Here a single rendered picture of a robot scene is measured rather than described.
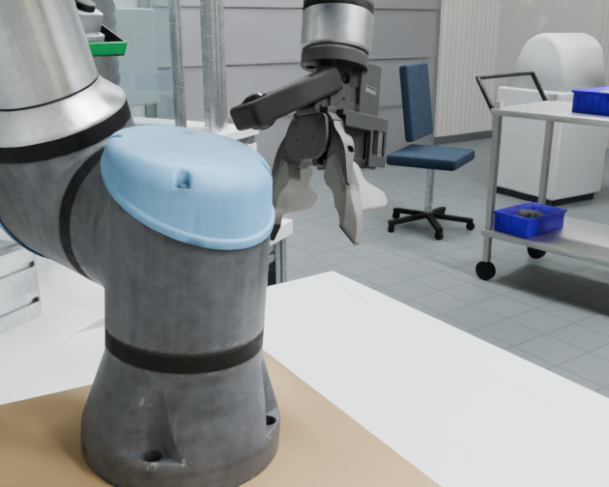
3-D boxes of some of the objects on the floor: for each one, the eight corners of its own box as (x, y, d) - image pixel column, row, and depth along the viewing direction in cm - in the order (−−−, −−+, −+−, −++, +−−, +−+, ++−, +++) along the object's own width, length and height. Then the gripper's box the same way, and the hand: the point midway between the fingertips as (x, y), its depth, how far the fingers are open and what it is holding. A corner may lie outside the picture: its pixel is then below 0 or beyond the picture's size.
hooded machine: (603, 198, 515) (624, 33, 480) (556, 210, 484) (575, 34, 449) (530, 182, 566) (544, 32, 530) (482, 191, 535) (495, 32, 500)
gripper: (437, 49, 69) (421, 250, 69) (317, 80, 85) (304, 243, 85) (370, 27, 64) (355, 243, 64) (257, 65, 80) (244, 238, 80)
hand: (304, 243), depth 73 cm, fingers open, 14 cm apart
